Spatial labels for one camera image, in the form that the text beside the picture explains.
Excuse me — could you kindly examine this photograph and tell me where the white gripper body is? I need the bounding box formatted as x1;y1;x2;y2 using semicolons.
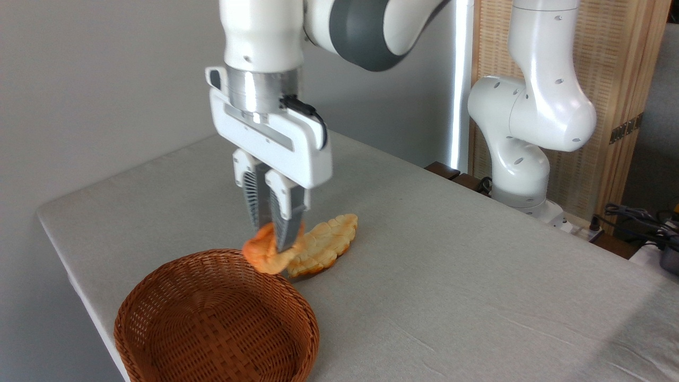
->
205;65;334;189

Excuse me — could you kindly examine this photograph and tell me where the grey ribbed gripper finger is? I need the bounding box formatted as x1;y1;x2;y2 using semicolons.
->
264;168;311;253
232;149;272;230

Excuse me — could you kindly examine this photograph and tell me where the small orange bread roll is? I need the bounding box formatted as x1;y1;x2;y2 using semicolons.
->
242;221;308;275

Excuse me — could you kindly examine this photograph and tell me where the long pale braided bread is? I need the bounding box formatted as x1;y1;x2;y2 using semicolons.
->
286;213;359;279

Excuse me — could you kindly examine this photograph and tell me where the brown woven wicker basket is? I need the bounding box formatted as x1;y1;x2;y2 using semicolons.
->
114;248;320;382

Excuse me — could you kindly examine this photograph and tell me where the dark brown wooden block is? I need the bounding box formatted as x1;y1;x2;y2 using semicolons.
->
424;161;462;181
451;172;492;197

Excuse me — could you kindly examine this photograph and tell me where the wooden slatted folding screen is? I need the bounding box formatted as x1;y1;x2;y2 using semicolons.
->
469;0;672;235

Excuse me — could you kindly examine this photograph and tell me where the brass screen hinge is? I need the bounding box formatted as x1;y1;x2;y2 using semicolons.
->
608;112;645;145

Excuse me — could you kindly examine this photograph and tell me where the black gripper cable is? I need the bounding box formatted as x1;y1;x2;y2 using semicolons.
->
280;94;329;151

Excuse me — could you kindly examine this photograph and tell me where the black cable bundle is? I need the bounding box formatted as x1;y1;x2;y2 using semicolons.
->
590;203;679;246

